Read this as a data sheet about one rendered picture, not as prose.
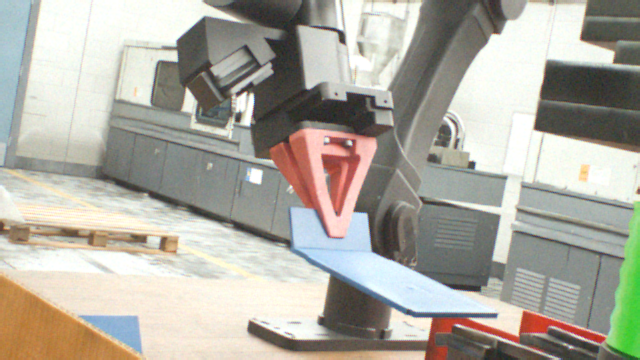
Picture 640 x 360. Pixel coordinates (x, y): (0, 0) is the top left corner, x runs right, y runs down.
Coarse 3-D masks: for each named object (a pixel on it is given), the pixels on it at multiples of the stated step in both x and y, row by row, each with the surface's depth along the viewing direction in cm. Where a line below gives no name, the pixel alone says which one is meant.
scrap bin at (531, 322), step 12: (528, 312) 89; (432, 324) 82; (444, 324) 81; (456, 324) 80; (468, 324) 79; (480, 324) 78; (528, 324) 89; (540, 324) 88; (552, 324) 87; (564, 324) 86; (432, 336) 82; (504, 336) 76; (516, 336) 75; (588, 336) 84; (600, 336) 83; (432, 348) 82; (444, 348) 81
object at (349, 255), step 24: (312, 216) 72; (360, 216) 75; (312, 240) 71; (336, 240) 73; (360, 240) 74; (336, 264) 68; (360, 264) 69; (384, 264) 71; (384, 288) 63; (432, 288) 66; (432, 312) 60; (456, 312) 61; (480, 312) 62
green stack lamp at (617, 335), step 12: (636, 204) 23; (636, 216) 23; (636, 228) 23; (636, 240) 23; (624, 252) 23; (636, 252) 22; (624, 264) 23; (636, 264) 22; (624, 276) 23; (636, 276) 22; (624, 288) 23; (636, 288) 22; (624, 300) 23; (636, 300) 22; (612, 312) 23; (624, 312) 23; (636, 312) 22; (612, 324) 23; (624, 324) 22; (636, 324) 22; (612, 336) 23; (624, 336) 22; (636, 336) 22; (624, 348) 22; (636, 348) 22
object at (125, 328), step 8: (88, 320) 61; (96, 320) 61; (104, 320) 62; (112, 320) 62; (120, 320) 62; (128, 320) 63; (136, 320) 63; (104, 328) 61; (112, 328) 62; (120, 328) 62; (128, 328) 63; (136, 328) 63; (112, 336) 62; (120, 336) 62; (128, 336) 62; (136, 336) 63; (128, 344) 62; (136, 344) 63
